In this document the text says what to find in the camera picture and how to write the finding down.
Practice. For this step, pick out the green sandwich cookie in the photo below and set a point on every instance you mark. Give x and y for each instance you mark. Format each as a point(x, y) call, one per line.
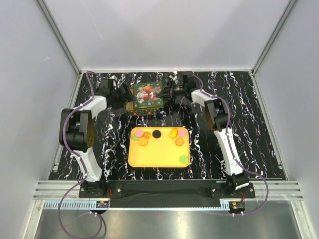
point(135, 138)
point(183, 159)

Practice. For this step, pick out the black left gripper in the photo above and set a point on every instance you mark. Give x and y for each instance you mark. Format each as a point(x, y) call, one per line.
point(126, 96)

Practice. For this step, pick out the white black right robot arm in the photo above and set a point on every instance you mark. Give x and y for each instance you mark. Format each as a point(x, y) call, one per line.
point(218, 118)

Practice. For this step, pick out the green christmas cookie tin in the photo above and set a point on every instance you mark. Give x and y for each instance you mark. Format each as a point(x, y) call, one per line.
point(134, 111)

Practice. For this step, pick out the green sandwich cookie right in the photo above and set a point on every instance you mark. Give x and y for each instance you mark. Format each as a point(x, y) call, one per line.
point(183, 159)

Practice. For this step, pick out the gold tin lid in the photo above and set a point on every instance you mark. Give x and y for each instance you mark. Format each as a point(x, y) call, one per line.
point(146, 95)

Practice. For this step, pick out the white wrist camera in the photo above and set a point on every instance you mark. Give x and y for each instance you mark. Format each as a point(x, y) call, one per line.
point(114, 81)
point(174, 77)

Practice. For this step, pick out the green sandwich cookie left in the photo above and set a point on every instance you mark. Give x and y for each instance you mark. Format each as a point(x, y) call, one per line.
point(135, 138)

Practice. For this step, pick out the yellow chick cookie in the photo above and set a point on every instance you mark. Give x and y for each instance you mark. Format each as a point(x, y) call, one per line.
point(173, 133)

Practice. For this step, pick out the black sandwich cookie upper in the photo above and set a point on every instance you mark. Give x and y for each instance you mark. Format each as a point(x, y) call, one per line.
point(156, 133)

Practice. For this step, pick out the orange shell cookie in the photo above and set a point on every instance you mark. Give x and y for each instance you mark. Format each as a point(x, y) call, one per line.
point(179, 141)

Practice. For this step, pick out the yellow plastic tray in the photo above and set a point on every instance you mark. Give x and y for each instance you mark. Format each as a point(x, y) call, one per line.
point(159, 152)

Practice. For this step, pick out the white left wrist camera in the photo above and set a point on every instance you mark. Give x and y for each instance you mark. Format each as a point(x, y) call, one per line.
point(114, 81)

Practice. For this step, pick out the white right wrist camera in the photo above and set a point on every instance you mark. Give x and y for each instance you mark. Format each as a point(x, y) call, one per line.
point(174, 77)

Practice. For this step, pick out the pink sandwich cookie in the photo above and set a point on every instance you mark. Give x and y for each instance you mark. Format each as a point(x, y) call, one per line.
point(182, 132)
point(138, 133)

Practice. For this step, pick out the pink sandwich cookie right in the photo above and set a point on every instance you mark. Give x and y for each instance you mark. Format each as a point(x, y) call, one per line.
point(182, 132)

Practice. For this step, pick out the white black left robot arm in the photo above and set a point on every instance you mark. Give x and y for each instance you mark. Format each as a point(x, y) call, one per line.
point(77, 133)

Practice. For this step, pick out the orange flower cookie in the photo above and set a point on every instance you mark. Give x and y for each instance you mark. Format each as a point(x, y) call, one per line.
point(147, 135)

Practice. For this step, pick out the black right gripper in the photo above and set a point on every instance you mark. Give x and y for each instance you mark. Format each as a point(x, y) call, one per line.
point(165, 92)

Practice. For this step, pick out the aluminium frame rail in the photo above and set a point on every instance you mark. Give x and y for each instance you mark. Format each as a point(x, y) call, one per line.
point(65, 195)

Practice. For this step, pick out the tan round biscuit left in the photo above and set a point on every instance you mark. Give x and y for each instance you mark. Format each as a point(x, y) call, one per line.
point(143, 141)

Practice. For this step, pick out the pink sandwich cookie left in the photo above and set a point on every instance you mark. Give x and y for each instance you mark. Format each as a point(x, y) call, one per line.
point(138, 133)

